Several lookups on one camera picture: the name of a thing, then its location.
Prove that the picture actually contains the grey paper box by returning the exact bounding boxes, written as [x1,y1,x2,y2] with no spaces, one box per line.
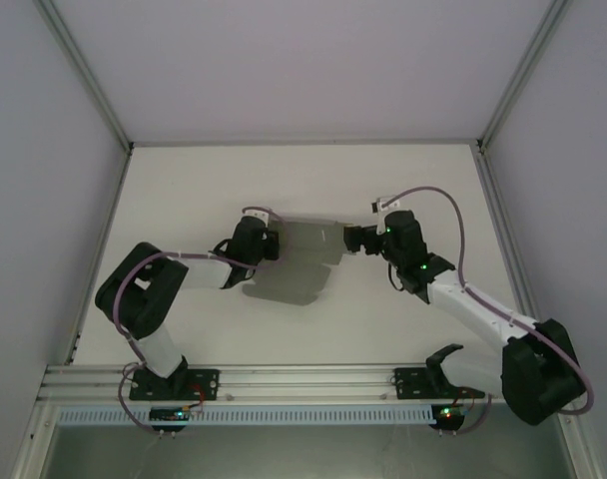
[241,217,354,306]

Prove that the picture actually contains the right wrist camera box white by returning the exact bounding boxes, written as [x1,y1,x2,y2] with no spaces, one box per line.
[370,196,402,236]

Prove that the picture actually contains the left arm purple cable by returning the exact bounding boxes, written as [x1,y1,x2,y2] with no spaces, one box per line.
[114,205,288,433]

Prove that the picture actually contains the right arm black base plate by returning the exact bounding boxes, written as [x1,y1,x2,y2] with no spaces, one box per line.
[392,367,486,400]

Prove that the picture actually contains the slotted grey cable duct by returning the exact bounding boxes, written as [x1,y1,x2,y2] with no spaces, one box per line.
[56,404,434,427]

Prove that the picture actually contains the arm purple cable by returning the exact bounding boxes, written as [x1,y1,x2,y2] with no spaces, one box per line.
[114,205,288,433]
[390,185,597,435]

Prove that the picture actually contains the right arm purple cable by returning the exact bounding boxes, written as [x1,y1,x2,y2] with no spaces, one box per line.
[390,185,597,435]

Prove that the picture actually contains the aluminium table side rail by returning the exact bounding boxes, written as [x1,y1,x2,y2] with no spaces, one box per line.
[471,148,548,361]

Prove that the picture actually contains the aluminium mounting rail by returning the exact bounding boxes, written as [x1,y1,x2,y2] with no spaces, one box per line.
[37,362,582,403]

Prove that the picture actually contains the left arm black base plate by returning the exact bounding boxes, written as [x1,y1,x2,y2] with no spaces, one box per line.
[128,367,221,401]

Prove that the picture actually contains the aluminium frame post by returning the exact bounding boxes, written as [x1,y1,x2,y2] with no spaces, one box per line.
[476,0,575,152]
[37,0,136,152]

